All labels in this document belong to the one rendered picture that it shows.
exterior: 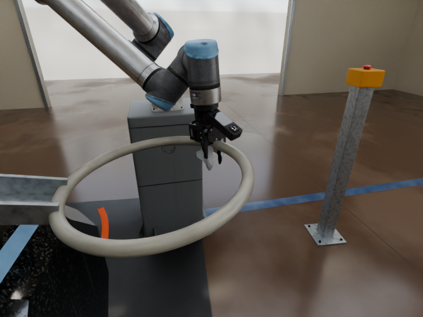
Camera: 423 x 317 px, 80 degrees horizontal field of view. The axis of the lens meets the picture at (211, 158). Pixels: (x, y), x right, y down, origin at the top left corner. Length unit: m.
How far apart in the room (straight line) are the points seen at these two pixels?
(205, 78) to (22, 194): 0.53
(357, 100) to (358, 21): 5.52
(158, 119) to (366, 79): 1.06
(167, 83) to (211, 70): 0.17
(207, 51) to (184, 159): 0.90
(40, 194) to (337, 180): 1.47
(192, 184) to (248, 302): 0.71
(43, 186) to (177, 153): 0.88
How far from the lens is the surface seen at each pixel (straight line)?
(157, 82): 0.82
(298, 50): 6.21
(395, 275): 1.90
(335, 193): 1.73
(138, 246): 0.47
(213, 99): 0.72
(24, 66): 5.77
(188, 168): 1.52
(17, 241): 0.80
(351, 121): 1.54
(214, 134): 0.76
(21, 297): 0.73
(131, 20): 1.33
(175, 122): 1.40
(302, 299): 1.57
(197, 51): 0.70
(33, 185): 0.74
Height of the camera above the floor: 1.23
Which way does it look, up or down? 26 degrees down
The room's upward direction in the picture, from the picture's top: straight up
